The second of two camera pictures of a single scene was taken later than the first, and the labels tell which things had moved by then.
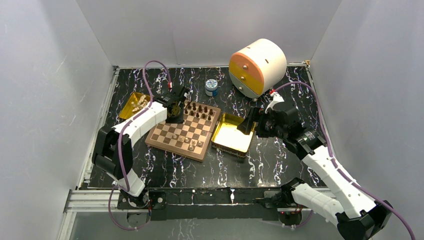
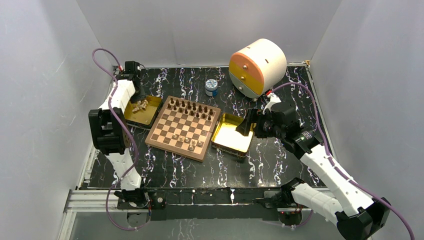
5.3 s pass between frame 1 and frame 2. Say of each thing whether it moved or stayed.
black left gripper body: moved
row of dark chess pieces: stayed
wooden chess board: stayed
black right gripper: stayed
